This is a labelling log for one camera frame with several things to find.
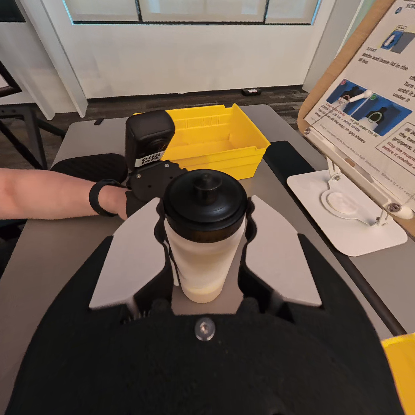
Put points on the black wrist rest pad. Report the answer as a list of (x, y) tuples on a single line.
[(87, 167)]

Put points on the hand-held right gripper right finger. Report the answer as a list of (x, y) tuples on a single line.
[(282, 259)]

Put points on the white plastic bottle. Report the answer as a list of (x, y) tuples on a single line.
[(201, 266)]

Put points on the wooden document board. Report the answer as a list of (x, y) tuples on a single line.
[(340, 64)]

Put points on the black bottle lid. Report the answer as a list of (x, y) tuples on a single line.
[(204, 210)]

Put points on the small black floor device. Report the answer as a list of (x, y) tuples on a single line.
[(251, 92)]

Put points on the white stand base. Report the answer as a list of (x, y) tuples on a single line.
[(308, 194)]

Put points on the person's left forearm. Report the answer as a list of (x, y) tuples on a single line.
[(48, 194)]

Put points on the person's left hand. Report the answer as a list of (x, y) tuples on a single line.
[(116, 202)]

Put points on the black framed window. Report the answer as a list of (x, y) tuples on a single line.
[(194, 22)]

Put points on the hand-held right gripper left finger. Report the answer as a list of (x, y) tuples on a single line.
[(129, 259)]

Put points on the black wristband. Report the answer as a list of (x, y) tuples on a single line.
[(94, 197)]

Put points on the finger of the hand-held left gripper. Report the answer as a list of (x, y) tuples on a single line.
[(173, 266)]

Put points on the yellow plastic bin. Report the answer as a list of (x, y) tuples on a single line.
[(402, 373), (220, 139)]

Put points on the printed instruction sheet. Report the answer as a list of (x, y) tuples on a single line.
[(373, 97)]

